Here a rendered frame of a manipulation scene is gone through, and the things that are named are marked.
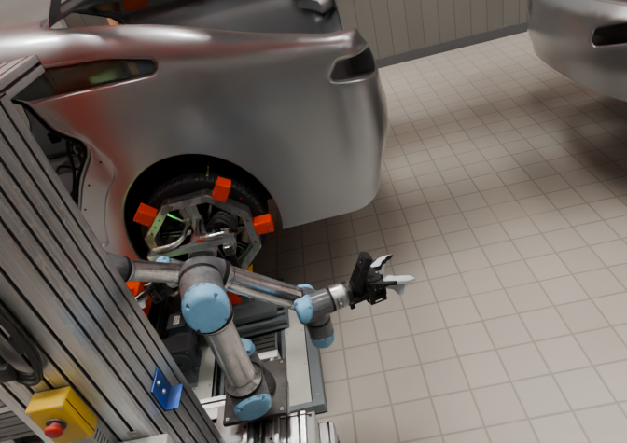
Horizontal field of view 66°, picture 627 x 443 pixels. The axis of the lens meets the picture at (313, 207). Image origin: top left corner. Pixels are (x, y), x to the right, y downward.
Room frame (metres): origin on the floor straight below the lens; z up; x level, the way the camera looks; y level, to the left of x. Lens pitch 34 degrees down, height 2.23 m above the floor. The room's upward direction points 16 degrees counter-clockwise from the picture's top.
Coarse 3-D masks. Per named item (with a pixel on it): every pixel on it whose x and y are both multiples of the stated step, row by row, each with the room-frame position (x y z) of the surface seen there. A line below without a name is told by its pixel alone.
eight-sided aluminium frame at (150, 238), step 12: (192, 192) 2.07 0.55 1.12; (204, 192) 2.04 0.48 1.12; (168, 204) 2.02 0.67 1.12; (180, 204) 2.03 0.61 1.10; (192, 204) 2.01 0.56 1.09; (216, 204) 2.01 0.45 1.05; (228, 204) 2.00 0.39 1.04; (240, 204) 2.04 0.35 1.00; (156, 216) 2.03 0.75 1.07; (240, 216) 2.00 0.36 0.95; (252, 216) 2.05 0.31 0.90; (156, 228) 2.03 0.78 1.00; (252, 228) 2.00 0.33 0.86; (156, 240) 2.07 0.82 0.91; (252, 240) 2.00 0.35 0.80; (252, 252) 2.00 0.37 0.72; (240, 264) 2.02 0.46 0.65
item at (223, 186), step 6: (216, 180) 2.05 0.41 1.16; (222, 180) 2.05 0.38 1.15; (228, 180) 2.06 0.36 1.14; (216, 186) 2.01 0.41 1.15; (222, 186) 2.00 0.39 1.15; (228, 186) 2.01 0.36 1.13; (216, 192) 2.01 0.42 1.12; (222, 192) 2.00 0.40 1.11; (228, 192) 2.00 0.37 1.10; (216, 198) 2.01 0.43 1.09; (222, 198) 2.00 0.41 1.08
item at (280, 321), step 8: (280, 280) 2.38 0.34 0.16; (280, 312) 2.08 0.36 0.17; (256, 320) 2.08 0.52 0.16; (264, 320) 2.08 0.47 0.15; (272, 320) 2.06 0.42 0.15; (280, 320) 2.02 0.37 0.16; (288, 320) 2.07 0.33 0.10; (240, 328) 2.04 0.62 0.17; (248, 328) 2.03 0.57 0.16; (256, 328) 2.03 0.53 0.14; (264, 328) 2.03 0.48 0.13; (272, 328) 2.03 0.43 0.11; (280, 328) 2.02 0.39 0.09; (240, 336) 2.04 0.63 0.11; (248, 336) 2.04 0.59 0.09
